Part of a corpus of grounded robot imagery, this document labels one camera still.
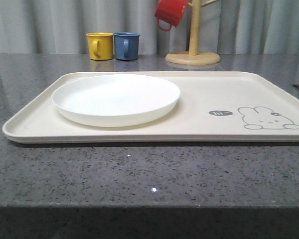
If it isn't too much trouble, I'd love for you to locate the white round plate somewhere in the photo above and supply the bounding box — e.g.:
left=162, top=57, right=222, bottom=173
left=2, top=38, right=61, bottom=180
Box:
left=52, top=74, right=180, bottom=127

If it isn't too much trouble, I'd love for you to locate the cream rabbit serving tray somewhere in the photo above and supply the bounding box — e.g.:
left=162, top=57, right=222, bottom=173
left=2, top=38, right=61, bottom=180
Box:
left=2, top=71, right=299, bottom=143

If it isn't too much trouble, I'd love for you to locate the wooden mug tree stand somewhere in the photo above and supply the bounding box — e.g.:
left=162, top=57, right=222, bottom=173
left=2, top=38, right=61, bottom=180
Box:
left=165, top=0, right=220, bottom=65

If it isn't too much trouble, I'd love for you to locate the blue enamel mug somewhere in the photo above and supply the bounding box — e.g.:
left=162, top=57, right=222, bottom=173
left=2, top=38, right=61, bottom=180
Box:
left=114, top=32, right=140, bottom=61

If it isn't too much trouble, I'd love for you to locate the yellow enamel mug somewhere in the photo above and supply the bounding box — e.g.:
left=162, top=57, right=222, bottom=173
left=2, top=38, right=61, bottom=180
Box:
left=86, top=32, right=114, bottom=61

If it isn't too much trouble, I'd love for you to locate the red enamel mug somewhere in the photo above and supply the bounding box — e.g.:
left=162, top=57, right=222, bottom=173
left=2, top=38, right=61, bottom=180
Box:
left=154, top=0, right=188, bottom=31

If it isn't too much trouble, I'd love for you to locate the grey pleated curtain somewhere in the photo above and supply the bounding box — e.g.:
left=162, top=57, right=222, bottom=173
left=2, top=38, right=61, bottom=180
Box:
left=0, top=0, right=299, bottom=54

